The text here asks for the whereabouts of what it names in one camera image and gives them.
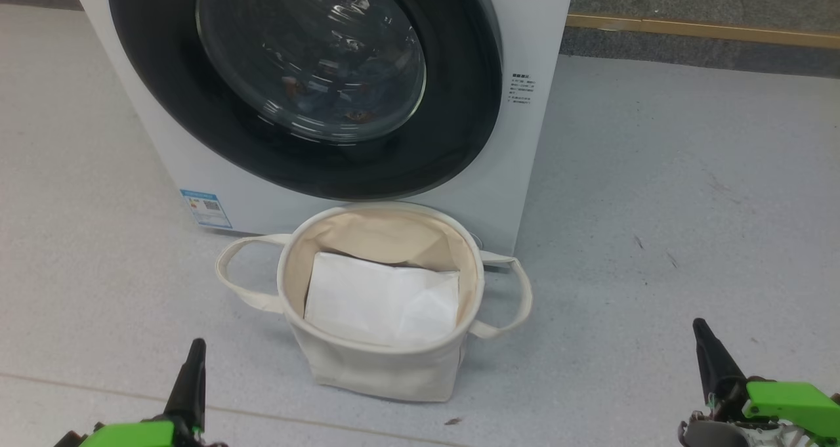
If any white front-load washing machine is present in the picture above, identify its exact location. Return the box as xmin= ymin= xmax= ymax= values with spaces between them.
xmin=68 ymin=0 xmax=577 ymax=256

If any wooden baseboard strip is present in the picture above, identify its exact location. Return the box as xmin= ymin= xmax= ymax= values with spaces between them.
xmin=566 ymin=14 xmax=840 ymax=50

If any white folded cloth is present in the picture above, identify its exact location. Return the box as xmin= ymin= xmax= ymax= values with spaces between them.
xmin=303 ymin=251 xmax=461 ymax=347

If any round black glass washer door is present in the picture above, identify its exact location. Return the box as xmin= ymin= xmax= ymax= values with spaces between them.
xmin=106 ymin=0 xmax=505 ymax=202

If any cream canvas laundry basket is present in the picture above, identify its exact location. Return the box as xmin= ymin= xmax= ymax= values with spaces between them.
xmin=215 ymin=202 xmax=534 ymax=403

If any blue garment orange cartoon print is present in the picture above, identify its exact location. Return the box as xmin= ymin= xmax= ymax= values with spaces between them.
xmin=279 ymin=53 xmax=394 ymax=129

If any small printed text label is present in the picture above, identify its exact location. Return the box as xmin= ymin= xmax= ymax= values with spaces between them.
xmin=509 ymin=74 xmax=534 ymax=105

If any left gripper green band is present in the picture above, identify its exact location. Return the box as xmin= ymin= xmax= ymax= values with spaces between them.
xmin=52 ymin=338 xmax=229 ymax=447

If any blue energy label sticker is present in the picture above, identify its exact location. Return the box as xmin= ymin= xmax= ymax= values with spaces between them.
xmin=180 ymin=188 xmax=234 ymax=230

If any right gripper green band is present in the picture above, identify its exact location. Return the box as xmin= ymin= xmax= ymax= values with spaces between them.
xmin=679 ymin=317 xmax=840 ymax=447

